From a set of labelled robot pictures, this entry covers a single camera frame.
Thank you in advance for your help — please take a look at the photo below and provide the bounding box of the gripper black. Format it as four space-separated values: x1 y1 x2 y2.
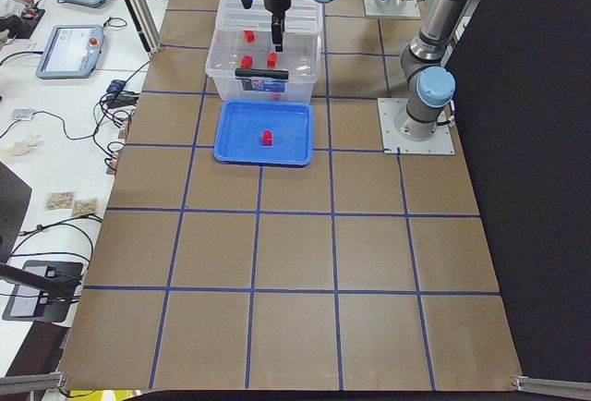
271 11 285 53

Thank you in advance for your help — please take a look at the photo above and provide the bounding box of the clear plastic box lid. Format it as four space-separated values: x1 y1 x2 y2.
216 0 322 34

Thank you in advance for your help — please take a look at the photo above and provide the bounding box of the clear plastic storage box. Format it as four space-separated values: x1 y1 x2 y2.
205 30 320 103

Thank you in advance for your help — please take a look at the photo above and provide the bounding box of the blue plastic tray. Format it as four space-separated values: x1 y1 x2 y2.
213 100 314 166

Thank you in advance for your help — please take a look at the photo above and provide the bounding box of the lower teach pendant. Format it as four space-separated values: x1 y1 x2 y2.
36 24 104 79

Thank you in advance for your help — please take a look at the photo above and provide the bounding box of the snack packet right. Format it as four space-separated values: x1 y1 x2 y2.
71 198 99 217

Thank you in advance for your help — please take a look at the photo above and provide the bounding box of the snack packet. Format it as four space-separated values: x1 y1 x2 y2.
71 198 99 217
44 191 76 211

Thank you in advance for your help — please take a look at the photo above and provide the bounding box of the snack packet left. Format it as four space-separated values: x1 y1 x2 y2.
44 191 76 211

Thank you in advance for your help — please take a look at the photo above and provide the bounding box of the black laptop corner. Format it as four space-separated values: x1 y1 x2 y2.
0 164 32 262

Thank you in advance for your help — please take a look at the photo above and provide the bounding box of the black tablet stand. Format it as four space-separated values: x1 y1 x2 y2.
1 260 83 323

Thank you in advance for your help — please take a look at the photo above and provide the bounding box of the black box latch handle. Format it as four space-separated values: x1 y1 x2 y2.
235 67 289 80

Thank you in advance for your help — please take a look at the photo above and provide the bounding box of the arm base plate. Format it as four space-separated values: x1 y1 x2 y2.
378 98 455 156
363 0 421 20

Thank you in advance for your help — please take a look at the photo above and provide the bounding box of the aluminium frame post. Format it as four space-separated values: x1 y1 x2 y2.
124 0 162 55

